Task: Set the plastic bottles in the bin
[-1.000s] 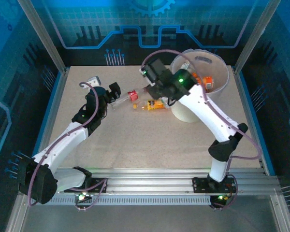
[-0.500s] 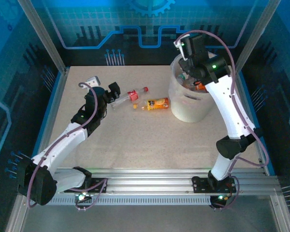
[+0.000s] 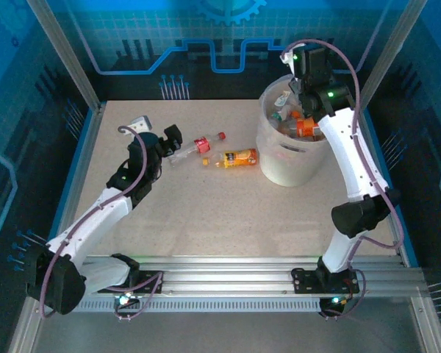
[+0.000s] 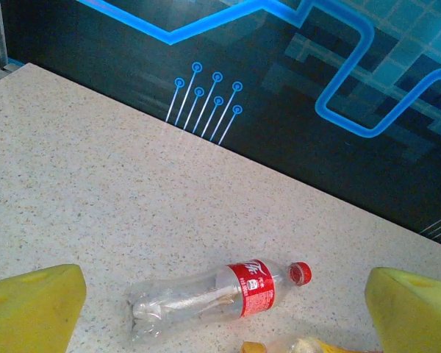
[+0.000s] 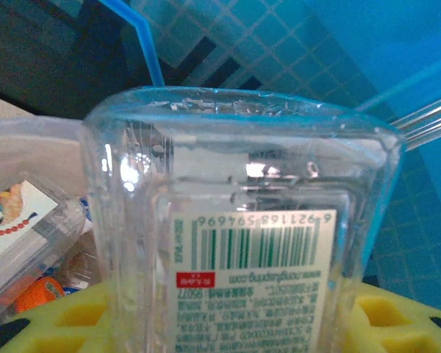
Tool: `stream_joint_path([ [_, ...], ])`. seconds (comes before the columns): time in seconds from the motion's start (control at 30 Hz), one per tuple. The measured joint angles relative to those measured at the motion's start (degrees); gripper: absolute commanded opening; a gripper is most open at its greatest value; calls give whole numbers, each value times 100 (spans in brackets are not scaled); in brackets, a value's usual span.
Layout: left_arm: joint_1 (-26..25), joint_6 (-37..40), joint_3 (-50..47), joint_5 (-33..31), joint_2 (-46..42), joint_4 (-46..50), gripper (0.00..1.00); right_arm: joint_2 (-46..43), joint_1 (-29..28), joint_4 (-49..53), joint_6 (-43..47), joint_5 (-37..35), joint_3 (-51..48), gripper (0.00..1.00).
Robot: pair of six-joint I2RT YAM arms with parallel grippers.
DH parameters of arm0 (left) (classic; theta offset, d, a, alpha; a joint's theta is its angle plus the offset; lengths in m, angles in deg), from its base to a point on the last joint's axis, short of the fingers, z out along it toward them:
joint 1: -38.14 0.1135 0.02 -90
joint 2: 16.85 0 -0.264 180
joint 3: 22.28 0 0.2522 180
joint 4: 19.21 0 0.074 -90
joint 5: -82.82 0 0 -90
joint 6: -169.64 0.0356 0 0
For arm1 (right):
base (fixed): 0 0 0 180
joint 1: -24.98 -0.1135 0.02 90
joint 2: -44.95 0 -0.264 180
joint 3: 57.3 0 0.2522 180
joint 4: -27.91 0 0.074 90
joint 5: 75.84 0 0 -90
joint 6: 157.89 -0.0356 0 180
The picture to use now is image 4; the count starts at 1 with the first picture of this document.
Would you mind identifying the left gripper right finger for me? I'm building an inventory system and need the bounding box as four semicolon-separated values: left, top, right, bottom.
364;267;441;353

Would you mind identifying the red label cola bottle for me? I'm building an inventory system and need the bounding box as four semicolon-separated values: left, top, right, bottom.
124;258;313;343

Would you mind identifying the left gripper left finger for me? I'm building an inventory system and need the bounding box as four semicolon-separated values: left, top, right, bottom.
0;263;87;353

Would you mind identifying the orange juice bottle yellow cap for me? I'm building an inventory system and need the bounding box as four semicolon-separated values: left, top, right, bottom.
241;336;385;353

